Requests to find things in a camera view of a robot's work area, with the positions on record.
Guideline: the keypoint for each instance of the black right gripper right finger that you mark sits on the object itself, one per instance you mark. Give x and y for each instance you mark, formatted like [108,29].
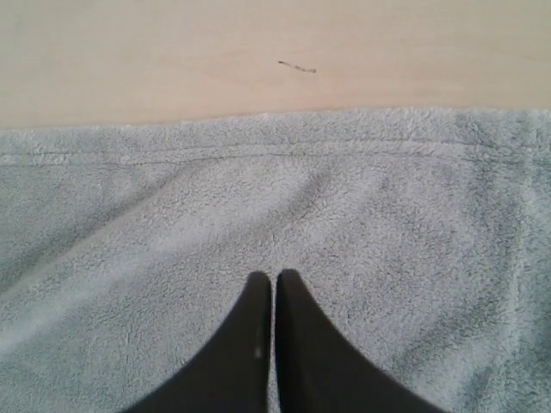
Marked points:
[318,370]

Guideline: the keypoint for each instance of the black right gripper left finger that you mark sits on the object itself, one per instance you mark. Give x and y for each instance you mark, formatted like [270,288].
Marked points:
[230,372]

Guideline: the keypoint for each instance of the light blue fluffy towel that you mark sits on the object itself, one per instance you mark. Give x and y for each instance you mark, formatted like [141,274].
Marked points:
[423,234]

